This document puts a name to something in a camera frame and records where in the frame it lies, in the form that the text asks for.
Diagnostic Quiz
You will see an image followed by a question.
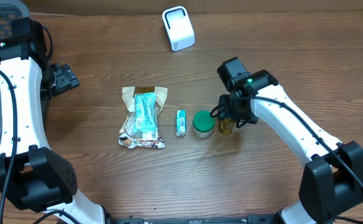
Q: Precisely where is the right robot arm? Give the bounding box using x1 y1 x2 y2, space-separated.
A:
211 57 363 223

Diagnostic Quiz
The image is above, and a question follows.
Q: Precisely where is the small teal white packet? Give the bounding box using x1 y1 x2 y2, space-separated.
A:
175 110 186 137

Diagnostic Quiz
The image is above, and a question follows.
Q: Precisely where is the light green wipes packet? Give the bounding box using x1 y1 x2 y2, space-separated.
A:
134 92 157 133

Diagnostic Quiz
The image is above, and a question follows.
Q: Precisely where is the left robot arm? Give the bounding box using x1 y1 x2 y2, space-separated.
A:
0 17 111 223

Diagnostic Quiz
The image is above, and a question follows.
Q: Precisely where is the yellow drink bottle silver cap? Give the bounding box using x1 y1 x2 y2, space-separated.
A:
219 118 236 135

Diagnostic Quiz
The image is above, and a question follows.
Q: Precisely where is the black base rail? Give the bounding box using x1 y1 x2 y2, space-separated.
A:
106 214 284 224

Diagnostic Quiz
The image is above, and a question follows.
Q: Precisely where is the brown snack packet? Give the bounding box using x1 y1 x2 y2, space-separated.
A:
118 86 168 149

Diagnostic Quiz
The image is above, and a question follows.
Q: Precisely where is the green lid white jar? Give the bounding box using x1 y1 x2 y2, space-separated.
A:
193 110 215 138

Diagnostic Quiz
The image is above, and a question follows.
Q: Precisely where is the white barcode scanner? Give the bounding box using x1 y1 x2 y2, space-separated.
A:
162 6 195 52

